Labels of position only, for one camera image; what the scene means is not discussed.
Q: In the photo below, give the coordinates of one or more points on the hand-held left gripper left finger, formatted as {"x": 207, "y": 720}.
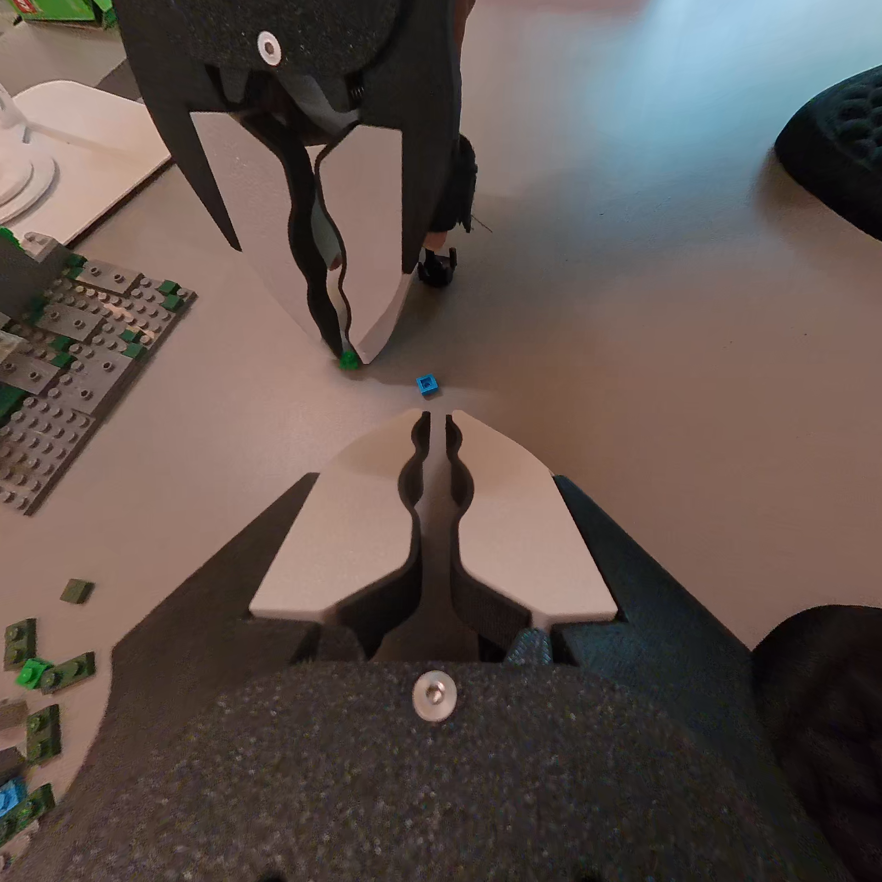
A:
{"x": 331, "y": 537}

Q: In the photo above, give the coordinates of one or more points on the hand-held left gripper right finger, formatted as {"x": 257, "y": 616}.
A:
{"x": 524, "y": 537}

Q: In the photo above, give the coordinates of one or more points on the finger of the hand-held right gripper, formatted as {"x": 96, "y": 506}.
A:
{"x": 372, "y": 220}
{"x": 255, "y": 207}

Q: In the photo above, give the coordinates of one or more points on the small green toy brick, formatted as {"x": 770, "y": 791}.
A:
{"x": 349, "y": 360}

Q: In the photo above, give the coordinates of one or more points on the small blue toy brick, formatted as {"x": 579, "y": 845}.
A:
{"x": 427, "y": 384}

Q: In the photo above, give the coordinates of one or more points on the grey desk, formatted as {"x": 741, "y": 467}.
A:
{"x": 654, "y": 344}

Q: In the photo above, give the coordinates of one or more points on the grey toy brick build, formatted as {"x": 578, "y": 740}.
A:
{"x": 89, "y": 331}

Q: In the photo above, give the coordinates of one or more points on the pile of loose toy bricks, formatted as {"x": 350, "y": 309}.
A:
{"x": 43, "y": 734}

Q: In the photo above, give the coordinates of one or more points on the black mesh cushion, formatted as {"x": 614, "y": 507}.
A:
{"x": 840, "y": 145}

